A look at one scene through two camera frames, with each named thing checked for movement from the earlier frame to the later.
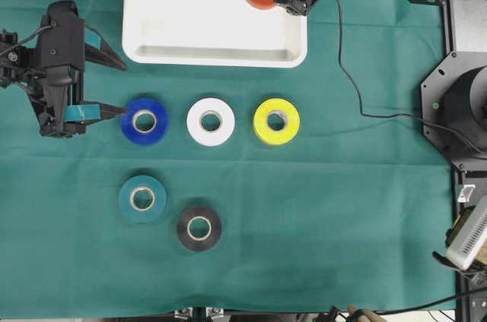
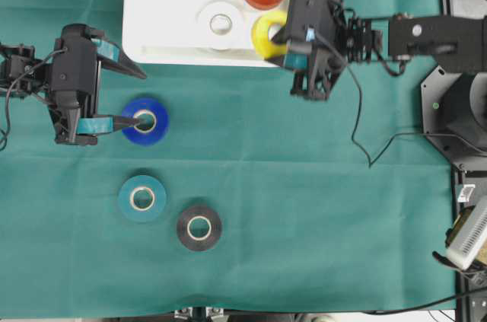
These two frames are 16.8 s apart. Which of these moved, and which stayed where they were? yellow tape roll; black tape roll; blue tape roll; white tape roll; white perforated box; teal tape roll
Moved: yellow tape roll; white tape roll
Stayed: black tape roll; white perforated box; teal tape roll; blue tape roll
